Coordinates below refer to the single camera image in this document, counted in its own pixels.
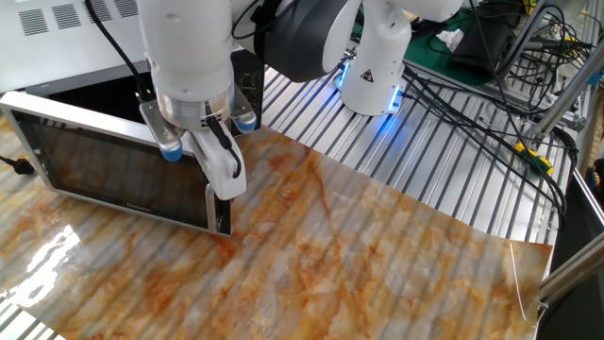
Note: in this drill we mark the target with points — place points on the black glass microwave door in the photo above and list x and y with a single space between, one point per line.
118 170

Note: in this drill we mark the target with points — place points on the black box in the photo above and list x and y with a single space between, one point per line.
481 42

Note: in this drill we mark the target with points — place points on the silver microwave oven body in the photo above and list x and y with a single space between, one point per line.
71 47

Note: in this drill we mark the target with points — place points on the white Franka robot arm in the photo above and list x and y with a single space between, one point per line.
189 47

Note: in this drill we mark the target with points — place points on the green mat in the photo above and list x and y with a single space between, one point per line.
424 54

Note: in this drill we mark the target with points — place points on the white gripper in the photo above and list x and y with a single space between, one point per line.
214 156

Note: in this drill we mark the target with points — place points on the silver wrist bracket blue caps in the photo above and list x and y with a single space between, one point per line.
158 130

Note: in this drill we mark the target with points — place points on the aluminium profile rail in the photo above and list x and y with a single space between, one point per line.
571 274

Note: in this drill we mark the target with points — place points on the crumpled white tissue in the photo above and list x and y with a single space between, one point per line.
450 39

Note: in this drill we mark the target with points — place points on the grey metal pole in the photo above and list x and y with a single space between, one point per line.
521 42

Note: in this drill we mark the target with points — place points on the slanted aluminium profile bar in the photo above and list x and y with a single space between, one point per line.
566 94

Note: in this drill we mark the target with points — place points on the black power plug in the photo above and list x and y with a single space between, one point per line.
21 166

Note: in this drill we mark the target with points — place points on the black side panel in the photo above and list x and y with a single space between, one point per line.
580 226

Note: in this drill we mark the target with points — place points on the orange marble pattern mat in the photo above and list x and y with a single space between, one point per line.
330 260

